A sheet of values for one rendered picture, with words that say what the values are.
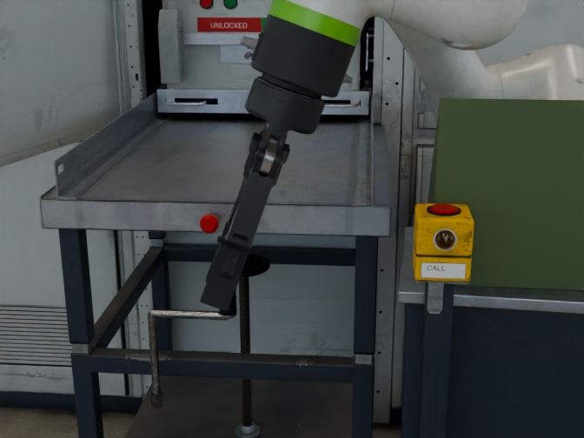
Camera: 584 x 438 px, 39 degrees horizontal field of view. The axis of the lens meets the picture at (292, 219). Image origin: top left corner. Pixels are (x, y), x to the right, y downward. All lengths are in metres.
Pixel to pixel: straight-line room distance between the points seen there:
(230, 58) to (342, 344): 0.82
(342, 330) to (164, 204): 0.93
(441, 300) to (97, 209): 0.63
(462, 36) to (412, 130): 1.32
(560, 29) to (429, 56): 0.75
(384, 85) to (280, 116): 1.28
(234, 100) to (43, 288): 0.74
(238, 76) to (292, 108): 1.33
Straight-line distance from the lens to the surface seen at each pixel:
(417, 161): 2.09
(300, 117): 0.81
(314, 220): 1.44
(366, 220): 1.44
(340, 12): 0.80
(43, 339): 2.44
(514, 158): 1.31
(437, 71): 1.41
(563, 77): 1.50
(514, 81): 1.52
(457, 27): 0.78
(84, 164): 1.66
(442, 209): 1.23
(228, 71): 2.14
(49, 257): 2.33
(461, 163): 1.30
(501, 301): 1.34
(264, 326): 2.28
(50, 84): 1.96
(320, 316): 2.25
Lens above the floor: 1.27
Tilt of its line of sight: 18 degrees down
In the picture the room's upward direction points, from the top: straight up
